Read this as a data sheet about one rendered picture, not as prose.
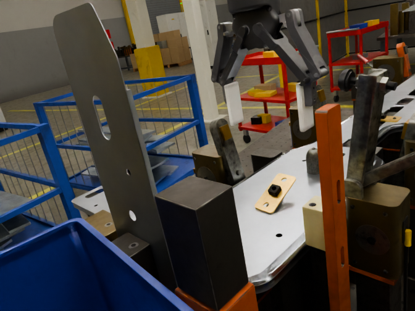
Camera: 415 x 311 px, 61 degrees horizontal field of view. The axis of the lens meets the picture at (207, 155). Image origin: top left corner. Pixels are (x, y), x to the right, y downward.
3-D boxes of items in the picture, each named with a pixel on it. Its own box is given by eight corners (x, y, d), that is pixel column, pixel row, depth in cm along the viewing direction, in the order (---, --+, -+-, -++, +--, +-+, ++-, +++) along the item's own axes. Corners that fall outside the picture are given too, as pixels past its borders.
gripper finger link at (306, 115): (306, 79, 51) (310, 79, 50) (310, 125, 53) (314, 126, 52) (294, 84, 49) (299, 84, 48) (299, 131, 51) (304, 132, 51)
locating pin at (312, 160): (312, 173, 72) (310, 143, 69) (327, 176, 69) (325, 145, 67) (304, 180, 70) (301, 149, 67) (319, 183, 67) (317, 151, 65)
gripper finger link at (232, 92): (226, 85, 58) (223, 85, 58) (233, 126, 60) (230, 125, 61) (238, 81, 60) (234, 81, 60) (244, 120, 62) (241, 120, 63)
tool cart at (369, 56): (357, 89, 531) (355, 21, 497) (388, 89, 496) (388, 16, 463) (328, 104, 484) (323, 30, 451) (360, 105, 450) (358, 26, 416)
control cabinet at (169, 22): (176, 65, 1461) (163, 2, 1377) (167, 66, 1491) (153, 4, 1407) (197, 58, 1581) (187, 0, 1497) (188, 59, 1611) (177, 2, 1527)
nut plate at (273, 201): (278, 173, 63) (276, 169, 63) (297, 178, 61) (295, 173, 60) (253, 208, 60) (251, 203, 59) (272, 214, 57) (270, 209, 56)
